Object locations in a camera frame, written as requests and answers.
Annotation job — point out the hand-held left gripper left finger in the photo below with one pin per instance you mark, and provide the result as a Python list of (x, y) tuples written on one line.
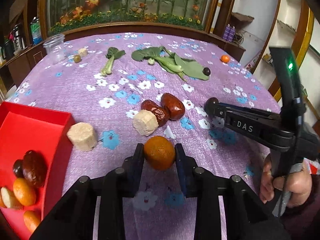
[(138, 162)]

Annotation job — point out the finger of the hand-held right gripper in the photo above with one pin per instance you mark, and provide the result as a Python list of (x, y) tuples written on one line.
[(242, 127), (252, 112)]

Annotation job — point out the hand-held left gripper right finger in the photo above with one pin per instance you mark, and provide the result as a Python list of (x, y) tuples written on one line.
[(181, 165)]

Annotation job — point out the large orange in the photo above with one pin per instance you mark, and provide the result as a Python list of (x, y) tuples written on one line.
[(159, 152)]

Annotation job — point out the dark purple grape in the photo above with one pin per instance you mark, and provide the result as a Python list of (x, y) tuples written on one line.
[(210, 103), (206, 71), (17, 168)]

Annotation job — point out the red date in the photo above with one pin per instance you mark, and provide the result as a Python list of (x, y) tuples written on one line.
[(33, 167), (173, 106), (155, 110)]

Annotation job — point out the red tray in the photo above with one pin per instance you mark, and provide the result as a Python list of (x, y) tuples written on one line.
[(30, 130)]

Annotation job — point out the small amber kumquat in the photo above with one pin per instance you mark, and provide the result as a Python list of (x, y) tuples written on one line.
[(1, 203), (23, 191), (31, 220)]

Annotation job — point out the peeled sugarcane slice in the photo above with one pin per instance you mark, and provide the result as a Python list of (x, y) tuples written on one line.
[(8, 197)]

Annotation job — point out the person's right forearm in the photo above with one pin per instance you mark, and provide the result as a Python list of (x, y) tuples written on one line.
[(305, 217)]

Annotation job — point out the person's right hand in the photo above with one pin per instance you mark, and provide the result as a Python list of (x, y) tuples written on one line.
[(300, 182)]

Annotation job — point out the small orange tangerine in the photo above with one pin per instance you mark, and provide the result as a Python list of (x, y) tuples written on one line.
[(225, 58)]

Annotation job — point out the thick peeled sugarcane piece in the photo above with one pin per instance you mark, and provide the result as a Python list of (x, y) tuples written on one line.
[(82, 136)]

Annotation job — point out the gold trimmed wooden arch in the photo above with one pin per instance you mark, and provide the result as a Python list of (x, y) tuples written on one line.
[(303, 30)]

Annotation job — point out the wooden side cabinet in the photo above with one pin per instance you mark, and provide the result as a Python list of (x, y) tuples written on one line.
[(232, 48)]

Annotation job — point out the large green leaf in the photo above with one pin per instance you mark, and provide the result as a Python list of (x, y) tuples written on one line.
[(192, 68)]

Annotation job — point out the purple spray can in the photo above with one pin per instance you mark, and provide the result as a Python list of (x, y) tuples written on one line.
[(233, 33), (227, 32)]

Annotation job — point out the purple floral tablecloth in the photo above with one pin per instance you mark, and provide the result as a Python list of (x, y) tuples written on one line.
[(75, 80)]

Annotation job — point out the small bok choy stalk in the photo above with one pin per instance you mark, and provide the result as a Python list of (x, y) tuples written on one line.
[(111, 57)]

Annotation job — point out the leafy bok choy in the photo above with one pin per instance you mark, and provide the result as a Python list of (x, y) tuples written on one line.
[(145, 53)]

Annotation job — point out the white yellow rolled poster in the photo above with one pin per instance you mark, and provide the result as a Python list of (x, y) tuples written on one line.
[(217, 7)]

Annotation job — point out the green olive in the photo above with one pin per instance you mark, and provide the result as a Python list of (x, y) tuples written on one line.
[(77, 59)]

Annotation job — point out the small sugarcane chunk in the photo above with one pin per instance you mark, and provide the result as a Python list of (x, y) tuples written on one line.
[(82, 52)]

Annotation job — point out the clear plastic cup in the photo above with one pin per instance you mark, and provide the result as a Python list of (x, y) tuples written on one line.
[(55, 48)]

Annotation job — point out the wooden counter with bottles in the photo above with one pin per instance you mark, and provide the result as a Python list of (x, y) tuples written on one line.
[(22, 62)]

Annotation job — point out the artificial plant display case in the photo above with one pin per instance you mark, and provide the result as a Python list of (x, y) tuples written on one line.
[(125, 0)]

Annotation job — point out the blue label water bottle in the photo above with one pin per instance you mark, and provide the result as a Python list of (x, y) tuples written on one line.
[(35, 31)]

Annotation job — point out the dark metal thermos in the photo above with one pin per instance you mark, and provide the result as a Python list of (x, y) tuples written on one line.
[(18, 37)]

